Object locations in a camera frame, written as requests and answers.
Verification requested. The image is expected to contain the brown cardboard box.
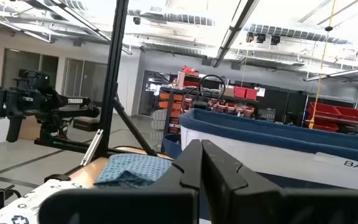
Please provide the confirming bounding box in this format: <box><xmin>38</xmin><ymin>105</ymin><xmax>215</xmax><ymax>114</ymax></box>
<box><xmin>18</xmin><ymin>115</ymin><xmax>43</xmax><ymax>141</ymax></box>

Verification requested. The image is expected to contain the large red bin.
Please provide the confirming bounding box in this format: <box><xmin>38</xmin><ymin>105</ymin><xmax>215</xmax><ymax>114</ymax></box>
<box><xmin>308</xmin><ymin>101</ymin><xmax>342</xmax><ymax>118</ymax></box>
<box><xmin>334</xmin><ymin>106</ymin><xmax>358</xmax><ymax>123</ymax></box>

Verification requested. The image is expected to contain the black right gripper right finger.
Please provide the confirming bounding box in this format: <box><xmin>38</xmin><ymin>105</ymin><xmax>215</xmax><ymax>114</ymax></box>
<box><xmin>201</xmin><ymin>139</ymin><xmax>358</xmax><ymax>224</ymax></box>

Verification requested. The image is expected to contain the silver metal bar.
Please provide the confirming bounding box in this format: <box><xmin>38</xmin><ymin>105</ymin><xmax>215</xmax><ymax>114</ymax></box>
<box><xmin>80</xmin><ymin>129</ymin><xmax>104</xmax><ymax>167</ymax></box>

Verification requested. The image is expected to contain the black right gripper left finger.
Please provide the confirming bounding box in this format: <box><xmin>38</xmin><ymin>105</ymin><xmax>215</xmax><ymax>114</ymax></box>
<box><xmin>38</xmin><ymin>138</ymin><xmax>203</xmax><ymax>224</ymax></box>

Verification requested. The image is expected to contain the long ceiling light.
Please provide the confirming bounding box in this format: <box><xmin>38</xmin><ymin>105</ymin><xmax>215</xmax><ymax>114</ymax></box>
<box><xmin>211</xmin><ymin>0</ymin><xmax>260</xmax><ymax>68</ymax></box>
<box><xmin>302</xmin><ymin>64</ymin><xmax>358</xmax><ymax>83</ymax></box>

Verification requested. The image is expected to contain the black left arm wrist cable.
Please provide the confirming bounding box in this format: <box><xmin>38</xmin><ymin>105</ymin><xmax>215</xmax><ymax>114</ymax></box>
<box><xmin>181</xmin><ymin>73</ymin><xmax>227</xmax><ymax>110</ymax></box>

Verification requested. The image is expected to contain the hanging yellow cord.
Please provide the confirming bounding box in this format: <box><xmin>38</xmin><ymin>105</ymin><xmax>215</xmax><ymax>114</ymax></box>
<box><xmin>241</xmin><ymin>39</ymin><xmax>249</xmax><ymax>88</ymax></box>
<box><xmin>308</xmin><ymin>0</ymin><xmax>337</xmax><ymax>129</ymax></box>

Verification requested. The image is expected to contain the black table clamp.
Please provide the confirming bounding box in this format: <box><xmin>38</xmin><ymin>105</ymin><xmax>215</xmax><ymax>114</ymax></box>
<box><xmin>44</xmin><ymin>174</ymin><xmax>71</xmax><ymax>183</ymax></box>

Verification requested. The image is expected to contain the blue plastic tub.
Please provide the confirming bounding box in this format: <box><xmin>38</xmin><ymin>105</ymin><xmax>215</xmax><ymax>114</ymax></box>
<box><xmin>162</xmin><ymin>133</ymin><xmax>183</xmax><ymax>159</ymax></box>

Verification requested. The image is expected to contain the small red bin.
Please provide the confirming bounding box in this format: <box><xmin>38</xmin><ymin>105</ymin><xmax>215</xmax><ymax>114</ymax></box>
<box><xmin>246</xmin><ymin>88</ymin><xmax>259</xmax><ymax>101</ymax></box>
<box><xmin>234</xmin><ymin>86</ymin><xmax>247</xmax><ymax>100</ymax></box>

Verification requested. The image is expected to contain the shelf rack with orange bins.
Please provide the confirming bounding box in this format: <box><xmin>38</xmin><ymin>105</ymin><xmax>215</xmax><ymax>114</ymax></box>
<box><xmin>158</xmin><ymin>83</ymin><xmax>188</xmax><ymax>135</ymax></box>

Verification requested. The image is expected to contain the blue fabric basket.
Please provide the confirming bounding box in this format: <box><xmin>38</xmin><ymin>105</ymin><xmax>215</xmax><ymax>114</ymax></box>
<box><xmin>178</xmin><ymin>108</ymin><xmax>358</xmax><ymax>191</ymax></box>

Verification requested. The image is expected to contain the blue patterned folded cloth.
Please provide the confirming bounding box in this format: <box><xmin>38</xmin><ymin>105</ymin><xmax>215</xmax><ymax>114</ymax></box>
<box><xmin>93</xmin><ymin>153</ymin><xmax>174</xmax><ymax>189</ymax></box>

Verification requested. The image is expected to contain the white printed wipes pack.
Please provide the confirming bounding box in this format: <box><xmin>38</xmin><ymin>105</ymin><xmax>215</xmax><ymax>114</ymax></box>
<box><xmin>0</xmin><ymin>179</ymin><xmax>85</xmax><ymax>224</ymax></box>

